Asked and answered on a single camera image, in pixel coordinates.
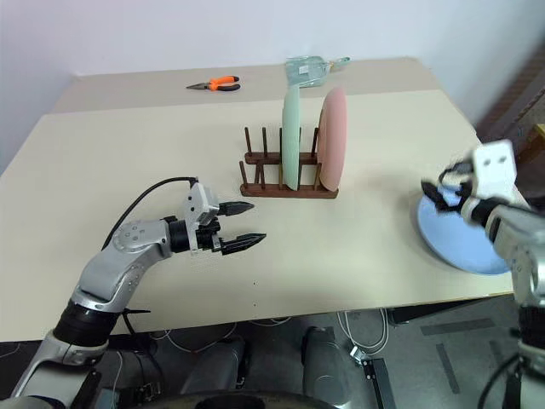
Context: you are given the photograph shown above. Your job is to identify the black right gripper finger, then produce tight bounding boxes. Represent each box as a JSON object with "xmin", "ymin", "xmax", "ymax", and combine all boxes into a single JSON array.
[
  {"xmin": 438, "ymin": 158, "xmax": 470, "ymax": 183},
  {"xmin": 420, "ymin": 179, "xmax": 459, "ymax": 214}
]

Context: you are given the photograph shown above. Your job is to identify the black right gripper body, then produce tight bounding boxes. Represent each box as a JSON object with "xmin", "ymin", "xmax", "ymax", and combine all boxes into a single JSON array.
[{"xmin": 451, "ymin": 169, "xmax": 474, "ymax": 205}]

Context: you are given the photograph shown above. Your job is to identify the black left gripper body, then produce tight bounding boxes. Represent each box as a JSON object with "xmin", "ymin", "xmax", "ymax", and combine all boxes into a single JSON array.
[{"xmin": 196, "ymin": 217, "xmax": 227, "ymax": 256}]

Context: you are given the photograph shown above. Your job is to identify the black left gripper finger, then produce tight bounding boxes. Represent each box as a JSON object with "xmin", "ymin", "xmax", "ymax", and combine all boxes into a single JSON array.
[
  {"xmin": 219, "ymin": 201, "xmax": 255, "ymax": 217},
  {"xmin": 221, "ymin": 232, "xmax": 267, "ymax": 257}
]

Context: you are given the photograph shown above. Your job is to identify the blue plate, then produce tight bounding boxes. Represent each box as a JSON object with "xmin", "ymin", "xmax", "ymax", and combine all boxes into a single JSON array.
[{"xmin": 416, "ymin": 186, "xmax": 533, "ymax": 277}]

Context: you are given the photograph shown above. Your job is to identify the wooden dish rack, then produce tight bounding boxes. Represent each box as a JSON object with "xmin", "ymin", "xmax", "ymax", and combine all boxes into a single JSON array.
[{"xmin": 238, "ymin": 124, "xmax": 340, "ymax": 200}]

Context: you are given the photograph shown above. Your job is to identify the green plate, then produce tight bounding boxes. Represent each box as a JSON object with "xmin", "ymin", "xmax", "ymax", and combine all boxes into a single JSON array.
[{"xmin": 280, "ymin": 86, "xmax": 302, "ymax": 192}]

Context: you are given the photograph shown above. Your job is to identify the pink plate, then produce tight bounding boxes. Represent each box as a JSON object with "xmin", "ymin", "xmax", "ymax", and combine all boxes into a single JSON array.
[{"xmin": 318, "ymin": 86, "xmax": 348, "ymax": 192}]

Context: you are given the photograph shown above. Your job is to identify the clear plastic bag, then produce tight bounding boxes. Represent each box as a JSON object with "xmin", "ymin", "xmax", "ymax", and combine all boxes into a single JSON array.
[{"xmin": 284, "ymin": 55, "xmax": 332, "ymax": 90}]

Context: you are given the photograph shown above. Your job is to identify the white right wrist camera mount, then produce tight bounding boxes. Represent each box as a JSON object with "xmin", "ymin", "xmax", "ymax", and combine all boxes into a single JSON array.
[{"xmin": 471, "ymin": 139, "xmax": 519, "ymax": 200}]

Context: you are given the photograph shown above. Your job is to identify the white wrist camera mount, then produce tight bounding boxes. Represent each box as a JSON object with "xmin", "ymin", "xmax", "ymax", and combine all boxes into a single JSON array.
[
  {"xmin": 182, "ymin": 181, "xmax": 221, "ymax": 256},
  {"xmin": 471, "ymin": 139, "xmax": 519, "ymax": 200}
]

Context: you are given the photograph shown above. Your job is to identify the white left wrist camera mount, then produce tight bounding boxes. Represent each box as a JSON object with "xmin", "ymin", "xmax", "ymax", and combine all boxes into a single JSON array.
[{"xmin": 182, "ymin": 181, "xmax": 221, "ymax": 256}]

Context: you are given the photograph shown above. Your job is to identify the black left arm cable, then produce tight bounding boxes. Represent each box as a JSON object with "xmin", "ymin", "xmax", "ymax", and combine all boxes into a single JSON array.
[{"xmin": 100, "ymin": 176, "xmax": 200, "ymax": 252}]

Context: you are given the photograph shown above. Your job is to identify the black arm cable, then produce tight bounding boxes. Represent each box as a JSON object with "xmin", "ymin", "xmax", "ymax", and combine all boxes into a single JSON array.
[
  {"xmin": 475, "ymin": 352, "xmax": 527, "ymax": 409},
  {"xmin": 100, "ymin": 176, "xmax": 200, "ymax": 252}
]

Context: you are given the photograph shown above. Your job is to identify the black cable tie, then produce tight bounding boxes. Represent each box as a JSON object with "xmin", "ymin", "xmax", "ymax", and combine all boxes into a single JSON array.
[{"xmin": 121, "ymin": 307, "xmax": 152, "ymax": 337}]

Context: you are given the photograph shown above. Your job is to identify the orange handled pliers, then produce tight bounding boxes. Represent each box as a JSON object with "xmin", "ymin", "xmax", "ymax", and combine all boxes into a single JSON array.
[{"xmin": 185, "ymin": 75, "xmax": 241, "ymax": 93}]

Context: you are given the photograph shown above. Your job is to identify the white cable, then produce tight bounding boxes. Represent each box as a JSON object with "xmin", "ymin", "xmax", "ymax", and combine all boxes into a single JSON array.
[{"xmin": 336, "ymin": 307, "xmax": 391, "ymax": 357}]

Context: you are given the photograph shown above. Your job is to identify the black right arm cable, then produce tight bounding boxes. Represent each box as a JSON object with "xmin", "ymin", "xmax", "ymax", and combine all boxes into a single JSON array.
[{"xmin": 475, "ymin": 352, "xmax": 527, "ymax": 409}]

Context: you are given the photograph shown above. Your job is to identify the black metal bracket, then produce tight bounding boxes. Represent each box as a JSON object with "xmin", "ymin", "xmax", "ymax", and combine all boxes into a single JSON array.
[{"xmin": 360, "ymin": 356, "xmax": 395, "ymax": 409}]

